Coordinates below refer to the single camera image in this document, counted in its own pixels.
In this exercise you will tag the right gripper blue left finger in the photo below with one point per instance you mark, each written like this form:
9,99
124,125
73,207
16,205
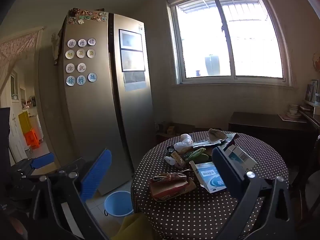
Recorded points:
94,174

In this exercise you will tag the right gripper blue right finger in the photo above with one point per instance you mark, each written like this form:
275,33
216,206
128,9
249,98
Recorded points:
231,172

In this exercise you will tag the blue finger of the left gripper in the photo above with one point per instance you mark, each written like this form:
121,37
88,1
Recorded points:
42,161

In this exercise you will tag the white blue medicine box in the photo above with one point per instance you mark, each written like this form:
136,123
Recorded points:
208,176

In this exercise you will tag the white blue tall box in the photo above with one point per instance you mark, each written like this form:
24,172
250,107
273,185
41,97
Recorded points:
235,153

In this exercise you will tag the newspaper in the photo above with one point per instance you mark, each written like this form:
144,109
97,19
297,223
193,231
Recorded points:
216,138

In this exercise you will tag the green plush toy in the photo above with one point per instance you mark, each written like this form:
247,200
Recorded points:
197,156

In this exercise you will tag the red snack bag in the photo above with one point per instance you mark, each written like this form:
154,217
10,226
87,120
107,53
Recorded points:
168,177

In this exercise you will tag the white plastic bag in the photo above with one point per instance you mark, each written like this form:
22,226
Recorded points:
185,144

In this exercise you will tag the brown paper food bag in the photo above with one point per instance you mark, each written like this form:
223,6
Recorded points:
161,192

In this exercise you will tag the light blue trash bucket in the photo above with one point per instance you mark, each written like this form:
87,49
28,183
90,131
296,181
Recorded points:
118,204

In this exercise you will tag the orange plastic stool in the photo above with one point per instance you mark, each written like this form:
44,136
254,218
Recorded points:
32,139

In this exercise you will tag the yellow plastic stool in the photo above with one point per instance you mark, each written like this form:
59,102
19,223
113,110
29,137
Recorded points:
25,122

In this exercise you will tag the brown polka dot tablecloth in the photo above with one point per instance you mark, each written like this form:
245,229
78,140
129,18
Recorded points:
200,213

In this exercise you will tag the yellow cloth on chair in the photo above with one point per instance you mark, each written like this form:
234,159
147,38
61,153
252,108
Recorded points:
135,227

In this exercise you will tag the dark wooden cabinet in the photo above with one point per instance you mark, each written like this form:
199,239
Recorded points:
295,142

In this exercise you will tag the stacked bowls on cabinet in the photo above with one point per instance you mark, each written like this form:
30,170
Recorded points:
293,112

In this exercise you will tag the silver double-door refrigerator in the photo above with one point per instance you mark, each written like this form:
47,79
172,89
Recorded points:
115,112

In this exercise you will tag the round magnets on fridge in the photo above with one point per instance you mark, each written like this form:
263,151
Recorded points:
77,61

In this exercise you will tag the books on shelf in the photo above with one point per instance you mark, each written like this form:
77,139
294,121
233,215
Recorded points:
312,92

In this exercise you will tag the white framed window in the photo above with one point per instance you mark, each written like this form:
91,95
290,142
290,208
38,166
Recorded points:
228,42

